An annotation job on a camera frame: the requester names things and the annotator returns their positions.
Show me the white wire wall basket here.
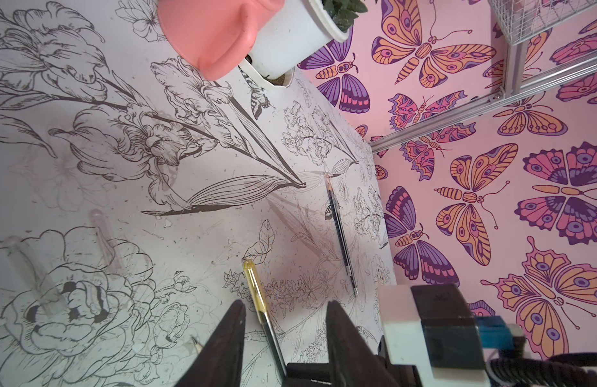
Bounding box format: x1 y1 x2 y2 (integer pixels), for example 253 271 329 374
488 0 597 46

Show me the green plant in white pot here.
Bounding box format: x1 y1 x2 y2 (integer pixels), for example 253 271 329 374
238 0 351 91

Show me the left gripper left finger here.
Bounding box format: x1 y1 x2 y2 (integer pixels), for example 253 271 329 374
175 300 246 387

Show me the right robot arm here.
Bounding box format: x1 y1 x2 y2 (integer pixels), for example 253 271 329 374
485 352 597 386

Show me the blue pencil with clear cap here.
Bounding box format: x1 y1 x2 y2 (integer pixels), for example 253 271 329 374
190 335 203 355

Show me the brown pencil with yellow cap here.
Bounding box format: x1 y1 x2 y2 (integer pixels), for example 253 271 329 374
243 260 287 382

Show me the pink transparent pencil cap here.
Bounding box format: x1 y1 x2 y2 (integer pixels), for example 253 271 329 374
90 209 127 276

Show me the pink watering can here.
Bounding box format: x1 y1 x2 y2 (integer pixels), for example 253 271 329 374
157 0 285 82

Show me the navy pencil with pink cap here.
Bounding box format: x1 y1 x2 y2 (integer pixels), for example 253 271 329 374
324 176 359 297

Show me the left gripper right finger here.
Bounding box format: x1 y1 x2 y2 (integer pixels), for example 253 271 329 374
326 301 398 386

